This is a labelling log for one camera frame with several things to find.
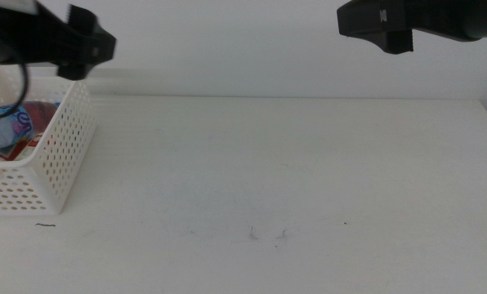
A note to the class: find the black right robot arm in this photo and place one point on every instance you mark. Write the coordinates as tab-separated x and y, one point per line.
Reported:
484	20

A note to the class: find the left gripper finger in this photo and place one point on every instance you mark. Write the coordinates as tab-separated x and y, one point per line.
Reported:
82	20

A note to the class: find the red cola can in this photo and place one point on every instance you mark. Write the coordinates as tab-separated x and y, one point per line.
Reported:
43	114

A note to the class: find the white perforated plastic basket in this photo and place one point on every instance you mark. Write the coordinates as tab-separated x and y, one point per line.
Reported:
6	166

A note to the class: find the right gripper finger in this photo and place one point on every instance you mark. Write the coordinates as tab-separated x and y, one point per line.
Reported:
398	41

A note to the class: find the clear water bottle blue cap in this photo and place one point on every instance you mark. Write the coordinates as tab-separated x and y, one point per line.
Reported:
2	130

